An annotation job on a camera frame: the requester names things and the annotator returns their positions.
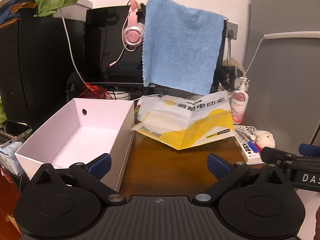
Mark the blue pen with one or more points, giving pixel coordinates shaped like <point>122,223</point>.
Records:
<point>253,146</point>

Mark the blue orange cloth bag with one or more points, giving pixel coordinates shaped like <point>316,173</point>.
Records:
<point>10,10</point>

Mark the yellow white cloth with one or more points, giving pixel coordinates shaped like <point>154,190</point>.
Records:
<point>190,120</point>

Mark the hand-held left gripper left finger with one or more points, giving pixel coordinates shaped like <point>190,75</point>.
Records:
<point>101,165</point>

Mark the black monitor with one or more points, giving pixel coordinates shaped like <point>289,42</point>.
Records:
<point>105,55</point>

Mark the woven straw item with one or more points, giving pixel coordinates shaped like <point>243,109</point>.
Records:
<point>233,62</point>

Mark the wall socket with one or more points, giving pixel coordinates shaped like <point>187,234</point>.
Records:
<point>232,30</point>

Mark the blue towel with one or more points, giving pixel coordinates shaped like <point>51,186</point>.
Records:
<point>180,47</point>

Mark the pink white lotion pump bottle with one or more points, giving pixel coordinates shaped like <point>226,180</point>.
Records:
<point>238,105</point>

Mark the smartphone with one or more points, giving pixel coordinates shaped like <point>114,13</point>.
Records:
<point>16,128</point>

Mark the grey cabinet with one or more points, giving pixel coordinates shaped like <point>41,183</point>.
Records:
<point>287,80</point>

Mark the white cardboard box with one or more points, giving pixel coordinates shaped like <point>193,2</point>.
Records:
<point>80,8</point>

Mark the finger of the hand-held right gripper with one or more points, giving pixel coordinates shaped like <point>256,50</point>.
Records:
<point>280,153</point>
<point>310,150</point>

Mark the black computer tower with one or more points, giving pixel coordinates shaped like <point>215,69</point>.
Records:
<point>37,67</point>

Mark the clear plastic packet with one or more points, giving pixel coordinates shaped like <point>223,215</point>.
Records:
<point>10,155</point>

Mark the cream plush toy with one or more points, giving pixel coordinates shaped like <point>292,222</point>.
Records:
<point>265,138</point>

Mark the pink headset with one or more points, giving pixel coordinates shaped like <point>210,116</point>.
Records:
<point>132,33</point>

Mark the black white patterned book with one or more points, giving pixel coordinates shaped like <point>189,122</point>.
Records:
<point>246,151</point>

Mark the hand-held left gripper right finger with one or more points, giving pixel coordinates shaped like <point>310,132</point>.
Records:
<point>217,166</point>

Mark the white round monitor base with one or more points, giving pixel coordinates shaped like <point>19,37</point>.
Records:
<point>120,95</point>

